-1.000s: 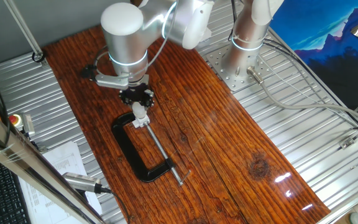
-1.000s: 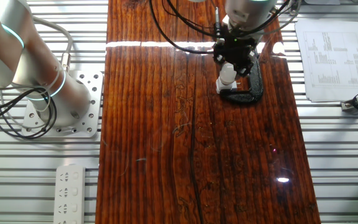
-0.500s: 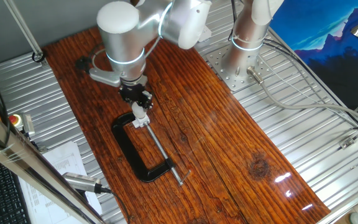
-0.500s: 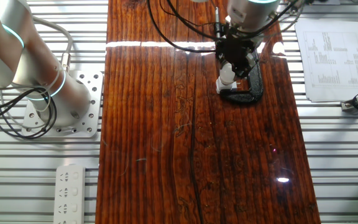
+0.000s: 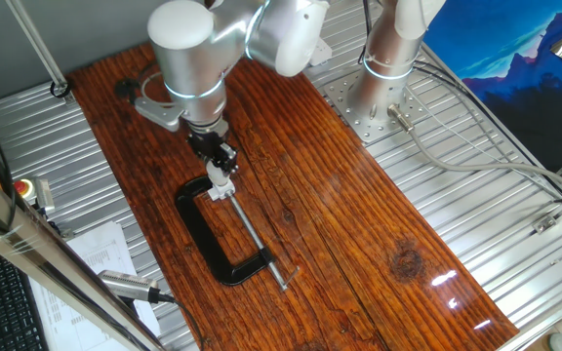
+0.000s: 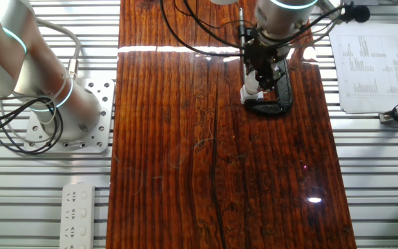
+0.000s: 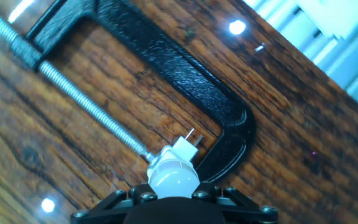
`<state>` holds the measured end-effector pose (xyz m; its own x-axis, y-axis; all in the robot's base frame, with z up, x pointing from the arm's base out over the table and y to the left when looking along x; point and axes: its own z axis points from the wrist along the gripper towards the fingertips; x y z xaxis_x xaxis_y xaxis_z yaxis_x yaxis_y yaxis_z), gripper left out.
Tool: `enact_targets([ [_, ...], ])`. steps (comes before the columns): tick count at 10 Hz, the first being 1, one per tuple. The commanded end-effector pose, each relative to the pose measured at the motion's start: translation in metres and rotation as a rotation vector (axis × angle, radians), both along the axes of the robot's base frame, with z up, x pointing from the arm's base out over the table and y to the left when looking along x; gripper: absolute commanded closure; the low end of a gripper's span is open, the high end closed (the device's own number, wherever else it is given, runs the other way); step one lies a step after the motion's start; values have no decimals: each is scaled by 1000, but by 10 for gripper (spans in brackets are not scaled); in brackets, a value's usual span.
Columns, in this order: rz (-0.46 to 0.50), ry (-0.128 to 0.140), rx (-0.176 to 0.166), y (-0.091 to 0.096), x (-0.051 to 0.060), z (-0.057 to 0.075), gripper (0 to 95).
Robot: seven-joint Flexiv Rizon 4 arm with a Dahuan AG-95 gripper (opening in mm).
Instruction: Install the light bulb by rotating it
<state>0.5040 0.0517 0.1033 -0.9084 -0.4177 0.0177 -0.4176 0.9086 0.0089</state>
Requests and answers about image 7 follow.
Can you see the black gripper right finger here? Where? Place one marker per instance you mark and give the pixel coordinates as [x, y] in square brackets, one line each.
[238, 203]

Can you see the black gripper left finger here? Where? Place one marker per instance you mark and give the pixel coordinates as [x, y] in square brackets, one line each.
[117, 205]

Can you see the white LED light bulb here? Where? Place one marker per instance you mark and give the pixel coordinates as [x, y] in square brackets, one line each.
[173, 180]

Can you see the white lamp socket adapter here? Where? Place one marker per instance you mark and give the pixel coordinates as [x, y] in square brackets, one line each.
[183, 147]

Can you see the brown wooden board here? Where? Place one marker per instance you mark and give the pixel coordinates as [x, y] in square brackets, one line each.
[291, 140]

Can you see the black C-clamp with steel screw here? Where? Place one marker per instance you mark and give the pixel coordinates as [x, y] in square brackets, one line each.
[179, 71]

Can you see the printed paper sheet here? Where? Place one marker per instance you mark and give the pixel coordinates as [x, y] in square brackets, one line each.
[340, 15]

